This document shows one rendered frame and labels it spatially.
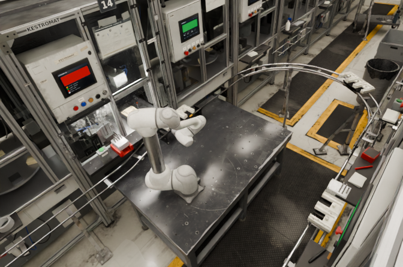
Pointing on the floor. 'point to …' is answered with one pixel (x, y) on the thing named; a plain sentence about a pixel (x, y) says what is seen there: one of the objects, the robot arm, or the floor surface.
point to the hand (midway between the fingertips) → (161, 114)
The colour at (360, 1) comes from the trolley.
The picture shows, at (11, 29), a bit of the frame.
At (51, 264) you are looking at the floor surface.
